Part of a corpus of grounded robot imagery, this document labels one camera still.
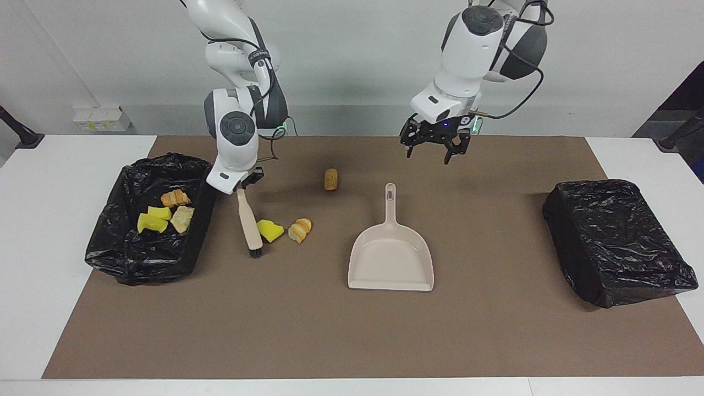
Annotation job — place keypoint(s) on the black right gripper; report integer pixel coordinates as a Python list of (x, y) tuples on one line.
[(252, 179)]

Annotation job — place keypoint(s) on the pale bread chunk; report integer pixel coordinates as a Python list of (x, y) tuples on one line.
[(181, 219)]

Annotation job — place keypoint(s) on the notched yellow sponge piece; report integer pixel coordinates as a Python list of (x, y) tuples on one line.
[(151, 224)]

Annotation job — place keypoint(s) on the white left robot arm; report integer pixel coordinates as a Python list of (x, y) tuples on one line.
[(473, 49)]

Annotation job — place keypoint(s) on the yellow sponge wedge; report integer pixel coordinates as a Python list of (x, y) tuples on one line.
[(271, 230)]

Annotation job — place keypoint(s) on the black stand pole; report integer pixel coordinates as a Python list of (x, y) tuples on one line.
[(25, 135), (679, 135)]

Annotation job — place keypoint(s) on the yellow green sponge piece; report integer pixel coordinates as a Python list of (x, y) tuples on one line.
[(159, 213)]

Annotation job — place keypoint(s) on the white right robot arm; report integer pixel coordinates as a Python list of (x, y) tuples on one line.
[(236, 143)]

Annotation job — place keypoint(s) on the white power strip box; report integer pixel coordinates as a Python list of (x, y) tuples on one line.
[(102, 118)]

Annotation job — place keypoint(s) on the black bag lined bin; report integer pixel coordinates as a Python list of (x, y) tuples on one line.
[(616, 247), (110, 258)]

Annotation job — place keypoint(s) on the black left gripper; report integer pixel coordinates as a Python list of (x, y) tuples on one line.
[(437, 132)]

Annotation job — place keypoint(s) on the striped croissant piece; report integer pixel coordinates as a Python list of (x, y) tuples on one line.
[(176, 198), (300, 231)]

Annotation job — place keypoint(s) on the beige hand brush black bristles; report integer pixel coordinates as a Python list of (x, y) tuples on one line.
[(250, 225)]

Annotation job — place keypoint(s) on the brown paper table mat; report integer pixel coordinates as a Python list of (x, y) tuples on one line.
[(385, 341)]

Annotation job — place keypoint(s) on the beige plastic dustpan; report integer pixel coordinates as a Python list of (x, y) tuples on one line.
[(390, 258)]

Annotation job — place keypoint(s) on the brown peanut shaped bread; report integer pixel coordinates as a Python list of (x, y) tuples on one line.
[(330, 179)]

